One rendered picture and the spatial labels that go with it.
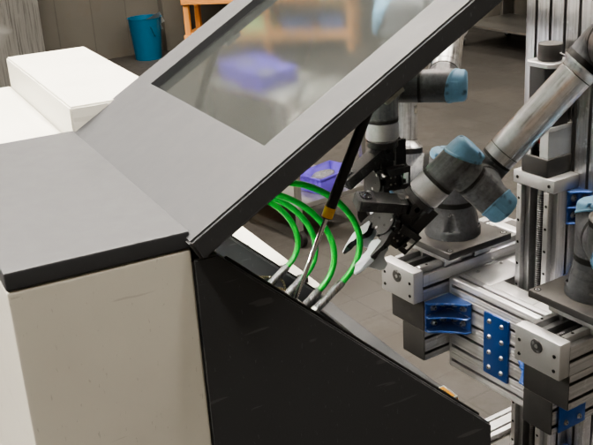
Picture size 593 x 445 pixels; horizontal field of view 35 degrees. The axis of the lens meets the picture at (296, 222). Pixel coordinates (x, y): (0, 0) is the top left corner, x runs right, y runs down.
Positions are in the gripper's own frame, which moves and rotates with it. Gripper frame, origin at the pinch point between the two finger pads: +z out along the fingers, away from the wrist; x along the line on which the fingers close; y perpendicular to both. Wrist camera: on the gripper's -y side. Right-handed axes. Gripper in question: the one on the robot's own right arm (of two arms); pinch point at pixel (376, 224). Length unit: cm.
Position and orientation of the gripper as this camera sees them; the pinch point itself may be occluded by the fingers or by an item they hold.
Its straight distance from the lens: 218.9
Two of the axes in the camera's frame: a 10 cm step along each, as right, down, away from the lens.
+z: 0.6, 9.3, 3.6
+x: -4.5, -3.0, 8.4
